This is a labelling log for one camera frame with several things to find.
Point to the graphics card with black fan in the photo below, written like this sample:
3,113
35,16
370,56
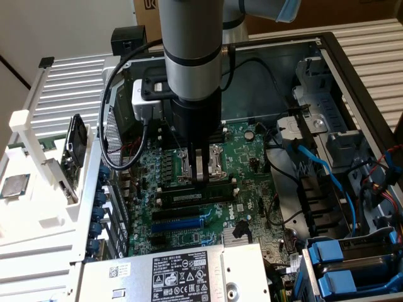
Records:
77,141

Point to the disk bay with blue clips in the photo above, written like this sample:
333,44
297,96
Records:
333,277

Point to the green Dell motherboard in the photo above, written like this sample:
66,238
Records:
252,188

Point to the silver finned heat sink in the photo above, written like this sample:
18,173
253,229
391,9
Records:
237,242

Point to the small black cap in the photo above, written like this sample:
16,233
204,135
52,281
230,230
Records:
46,62

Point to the white parts rack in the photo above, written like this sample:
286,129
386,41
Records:
37,239

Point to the open PC case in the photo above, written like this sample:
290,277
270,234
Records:
267,104

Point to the thin metal locking lever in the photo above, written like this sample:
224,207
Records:
176,140

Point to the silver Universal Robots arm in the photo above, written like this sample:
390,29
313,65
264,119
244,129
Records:
192,37

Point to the black box mount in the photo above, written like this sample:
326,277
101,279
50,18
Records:
129,42

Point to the short black expansion slot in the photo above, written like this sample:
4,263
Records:
158,241

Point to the plain brown cardboard box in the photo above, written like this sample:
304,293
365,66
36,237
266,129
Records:
330,12

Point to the green RAM stick white label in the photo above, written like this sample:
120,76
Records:
185,197

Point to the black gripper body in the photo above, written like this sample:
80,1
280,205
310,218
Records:
196,119

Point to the coin cell battery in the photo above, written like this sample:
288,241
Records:
249,135

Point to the CPU socket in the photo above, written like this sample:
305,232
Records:
215,160

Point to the printed brown cardboard box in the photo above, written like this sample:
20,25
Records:
148,19

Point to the silver CPU chip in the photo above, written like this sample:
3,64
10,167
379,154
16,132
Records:
15,186

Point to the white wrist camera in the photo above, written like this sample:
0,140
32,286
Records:
141,104

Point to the green circuit board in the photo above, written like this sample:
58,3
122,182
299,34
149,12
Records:
47,145

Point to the long black expansion slot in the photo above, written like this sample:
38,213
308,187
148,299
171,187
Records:
174,214

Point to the blue expansion slot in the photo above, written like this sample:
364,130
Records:
176,226

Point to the silver power supply with label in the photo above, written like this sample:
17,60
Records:
176,277

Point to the black fan shroud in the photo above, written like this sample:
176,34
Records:
318,201

